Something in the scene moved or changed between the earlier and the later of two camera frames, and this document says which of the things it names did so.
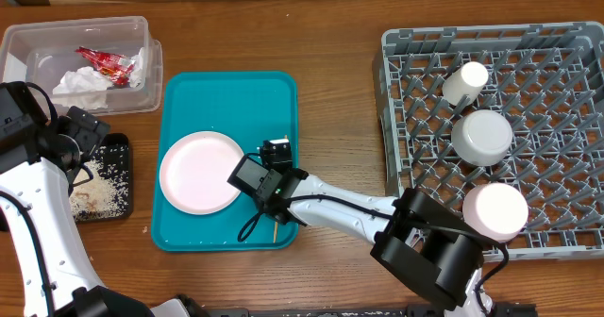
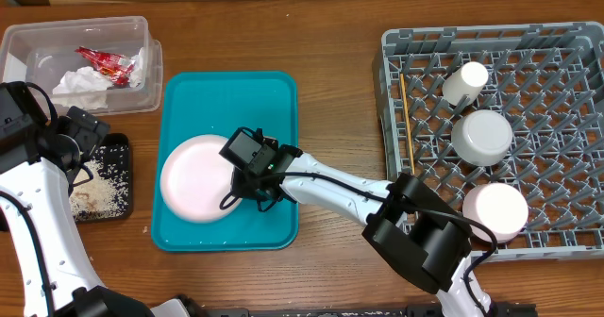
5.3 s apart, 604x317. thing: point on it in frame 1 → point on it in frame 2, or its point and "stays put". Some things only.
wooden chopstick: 276,222 → 407,117
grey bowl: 482,138 stays put
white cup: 466,79 stays put
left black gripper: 88,129 stays put
